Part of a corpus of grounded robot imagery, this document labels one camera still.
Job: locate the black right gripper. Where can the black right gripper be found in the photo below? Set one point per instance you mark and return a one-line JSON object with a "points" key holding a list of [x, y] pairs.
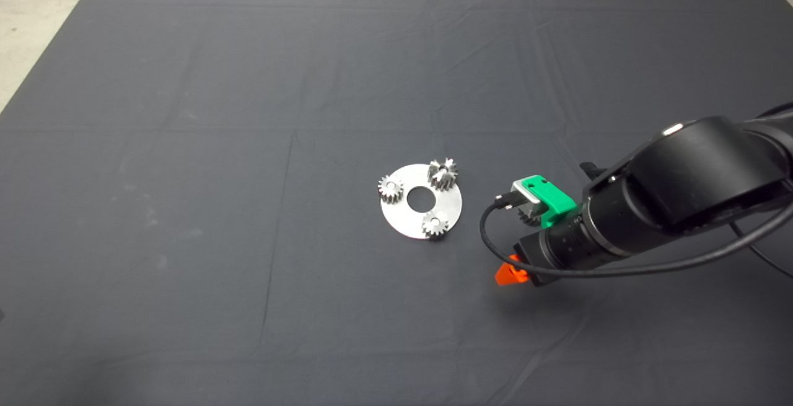
{"points": [[557, 251]]}

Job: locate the large dark steel gear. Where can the large dark steel gear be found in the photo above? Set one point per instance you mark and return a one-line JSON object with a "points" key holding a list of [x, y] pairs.
{"points": [[443, 175]]}

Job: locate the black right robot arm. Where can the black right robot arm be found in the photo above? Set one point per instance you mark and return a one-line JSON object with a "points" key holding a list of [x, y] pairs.
{"points": [[700, 170]]}

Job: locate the round metal plate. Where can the round metal plate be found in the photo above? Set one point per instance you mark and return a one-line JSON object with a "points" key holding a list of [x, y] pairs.
{"points": [[403, 220]]}

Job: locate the dark grey table cloth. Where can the dark grey table cloth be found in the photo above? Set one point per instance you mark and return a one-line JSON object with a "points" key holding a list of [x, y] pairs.
{"points": [[186, 207]]}

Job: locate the small silver camera box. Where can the small silver camera box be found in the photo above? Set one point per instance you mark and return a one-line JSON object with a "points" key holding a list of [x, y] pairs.
{"points": [[523, 195]]}

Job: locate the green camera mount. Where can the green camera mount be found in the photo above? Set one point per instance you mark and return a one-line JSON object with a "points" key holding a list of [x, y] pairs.
{"points": [[551, 198]]}

